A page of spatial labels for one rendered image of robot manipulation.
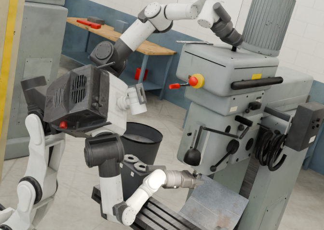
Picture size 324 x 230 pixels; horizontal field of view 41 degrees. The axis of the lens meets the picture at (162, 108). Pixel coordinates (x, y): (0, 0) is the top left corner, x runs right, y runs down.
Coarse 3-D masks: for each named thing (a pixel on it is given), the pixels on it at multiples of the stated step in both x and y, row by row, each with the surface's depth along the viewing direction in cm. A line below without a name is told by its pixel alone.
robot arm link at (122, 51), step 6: (120, 42) 189; (120, 48) 188; (126, 48) 189; (114, 54) 186; (120, 54) 189; (126, 54) 190; (114, 60) 187; (120, 60) 190; (114, 66) 191; (120, 66) 193
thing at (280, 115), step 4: (268, 108) 214; (272, 108) 214; (268, 112) 215; (272, 112) 213; (276, 112) 212; (280, 112) 211; (276, 116) 212; (280, 116) 211; (284, 116) 209; (288, 116) 208; (284, 120) 210; (288, 120) 208; (292, 120) 207
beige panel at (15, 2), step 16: (0, 0) 284; (16, 0) 292; (0, 16) 288; (16, 16) 298; (0, 32) 293; (16, 32) 302; (0, 48) 297; (16, 48) 307; (0, 64) 302; (0, 80) 307; (0, 96) 312; (0, 112) 317; (0, 128) 322; (0, 144) 328; (0, 160) 334; (0, 176) 340
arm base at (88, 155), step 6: (90, 138) 176; (96, 138) 176; (102, 138) 176; (108, 138) 177; (114, 138) 178; (120, 138) 178; (90, 144) 176; (120, 144) 174; (84, 150) 175; (90, 150) 170; (120, 150) 174; (84, 156) 176; (90, 156) 169; (120, 156) 174; (90, 162) 170
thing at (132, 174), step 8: (128, 160) 238; (136, 160) 240; (120, 168) 239; (128, 168) 234; (136, 168) 231; (144, 168) 233; (128, 176) 234; (136, 176) 229; (144, 176) 229; (128, 184) 234; (136, 184) 229; (128, 192) 235
